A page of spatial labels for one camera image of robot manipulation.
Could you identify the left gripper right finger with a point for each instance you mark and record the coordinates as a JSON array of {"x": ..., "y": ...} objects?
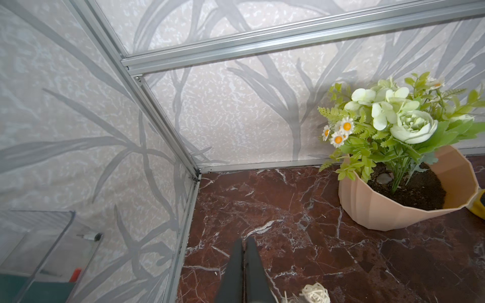
[{"x": 256, "y": 283}]

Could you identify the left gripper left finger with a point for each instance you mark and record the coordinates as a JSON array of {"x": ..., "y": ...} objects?
[{"x": 231, "y": 288}]

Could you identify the potted white flower plant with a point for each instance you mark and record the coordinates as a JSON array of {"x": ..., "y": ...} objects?
[{"x": 396, "y": 150}]

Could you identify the black and yellow glove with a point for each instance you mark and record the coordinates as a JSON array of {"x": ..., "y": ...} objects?
[{"x": 476, "y": 206}]

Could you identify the clear plastic wall tray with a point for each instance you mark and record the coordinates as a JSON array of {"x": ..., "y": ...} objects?
[{"x": 44, "y": 255}]

